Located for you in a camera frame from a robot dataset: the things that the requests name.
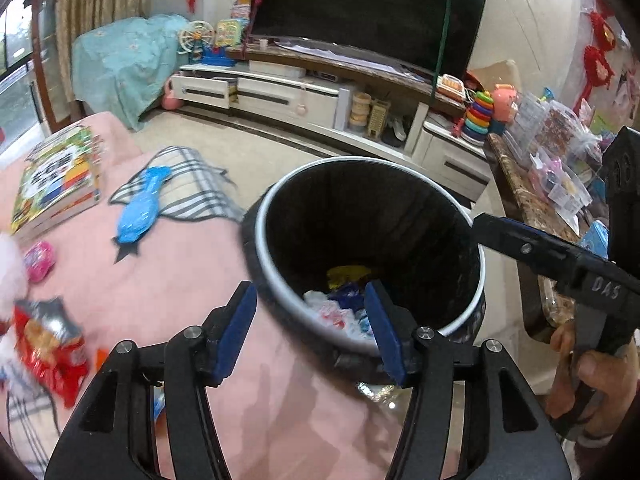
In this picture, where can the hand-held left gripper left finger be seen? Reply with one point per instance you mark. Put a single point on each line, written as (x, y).
(235, 335)

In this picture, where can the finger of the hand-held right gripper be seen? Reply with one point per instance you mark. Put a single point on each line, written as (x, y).
(520, 242)

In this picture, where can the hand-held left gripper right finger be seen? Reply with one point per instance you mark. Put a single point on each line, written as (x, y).
(382, 330)

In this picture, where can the black white-rimmed trash bin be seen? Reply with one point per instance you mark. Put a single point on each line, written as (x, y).
(375, 210)

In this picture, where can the person's right forearm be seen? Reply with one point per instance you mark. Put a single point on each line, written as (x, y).
(597, 460)

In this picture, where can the person's right hand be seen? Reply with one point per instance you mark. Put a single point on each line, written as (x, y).
(607, 375)

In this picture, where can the blue wrapper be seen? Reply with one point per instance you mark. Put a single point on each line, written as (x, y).
(350, 297)

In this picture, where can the brown marble side table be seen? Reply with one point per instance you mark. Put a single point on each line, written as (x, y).
(515, 195)

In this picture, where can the crumpled white plastic bag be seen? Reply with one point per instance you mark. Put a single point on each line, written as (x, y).
(327, 312)

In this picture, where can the yellow wrapper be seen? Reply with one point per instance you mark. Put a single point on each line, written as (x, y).
(347, 275)

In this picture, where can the clear plastic storage boxes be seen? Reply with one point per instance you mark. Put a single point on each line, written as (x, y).
(560, 130)

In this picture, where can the small orange scrap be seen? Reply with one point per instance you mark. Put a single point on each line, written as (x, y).
(102, 357)

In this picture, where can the rainbow stacking rings toy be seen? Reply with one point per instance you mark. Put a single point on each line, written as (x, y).
(477, 115)

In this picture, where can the pink plastic toy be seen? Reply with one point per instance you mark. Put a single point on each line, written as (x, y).
(505, 102)

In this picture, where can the blue fish-shaped toy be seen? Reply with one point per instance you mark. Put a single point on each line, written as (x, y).
(140, 205)

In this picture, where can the red orange toy set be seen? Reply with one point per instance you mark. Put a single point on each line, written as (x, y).
(450, 87)

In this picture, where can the red snack packet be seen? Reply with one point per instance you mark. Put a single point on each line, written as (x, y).
(50, 355)

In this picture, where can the wooden slatted box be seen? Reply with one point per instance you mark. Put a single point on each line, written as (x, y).
(378, 119)

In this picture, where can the stack of bamboo steamers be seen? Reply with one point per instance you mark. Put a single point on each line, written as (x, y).
(360, 110)

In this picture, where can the pink fish-shaped toy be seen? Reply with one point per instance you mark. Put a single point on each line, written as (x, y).
(40, 260)

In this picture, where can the white television cabinet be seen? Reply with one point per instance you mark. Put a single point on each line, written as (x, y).
(280, 92)

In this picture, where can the pink floor toy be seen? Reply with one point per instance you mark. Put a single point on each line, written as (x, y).
(170, 96)

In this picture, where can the blue plastic toy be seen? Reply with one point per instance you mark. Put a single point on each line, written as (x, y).
(218, 56)

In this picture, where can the black flat television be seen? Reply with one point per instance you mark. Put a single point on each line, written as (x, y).
(360, 5)

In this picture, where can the teal cloth cover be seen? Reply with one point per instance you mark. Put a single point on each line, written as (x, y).
(125, 65)

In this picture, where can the ferris wheel toy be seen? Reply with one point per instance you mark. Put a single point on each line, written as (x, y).
(196, 42)

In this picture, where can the colourful toy board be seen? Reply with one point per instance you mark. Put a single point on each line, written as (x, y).
(231, 32)

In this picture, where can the colourful round-top toy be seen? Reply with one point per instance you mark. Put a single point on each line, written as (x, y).
(241, 6)

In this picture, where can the window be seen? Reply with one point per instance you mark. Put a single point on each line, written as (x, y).
(20, 60)

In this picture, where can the red wall decorations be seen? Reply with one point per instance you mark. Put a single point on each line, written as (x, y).
(600, 55)

